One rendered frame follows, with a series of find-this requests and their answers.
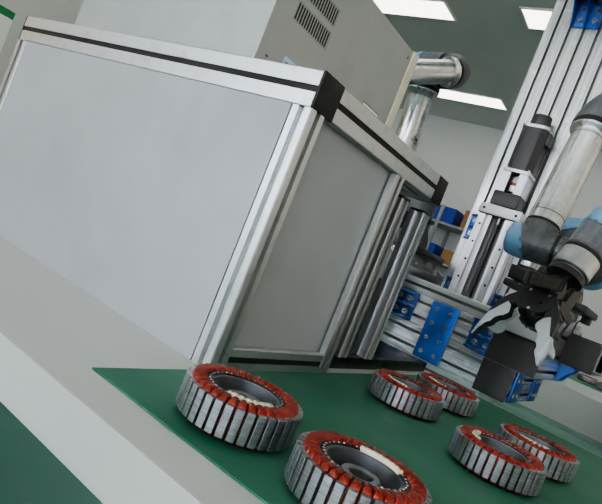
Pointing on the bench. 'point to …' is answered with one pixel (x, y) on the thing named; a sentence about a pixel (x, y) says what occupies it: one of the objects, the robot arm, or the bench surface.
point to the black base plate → (390, 359)
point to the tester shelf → (248, 70)
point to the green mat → (272, 483)
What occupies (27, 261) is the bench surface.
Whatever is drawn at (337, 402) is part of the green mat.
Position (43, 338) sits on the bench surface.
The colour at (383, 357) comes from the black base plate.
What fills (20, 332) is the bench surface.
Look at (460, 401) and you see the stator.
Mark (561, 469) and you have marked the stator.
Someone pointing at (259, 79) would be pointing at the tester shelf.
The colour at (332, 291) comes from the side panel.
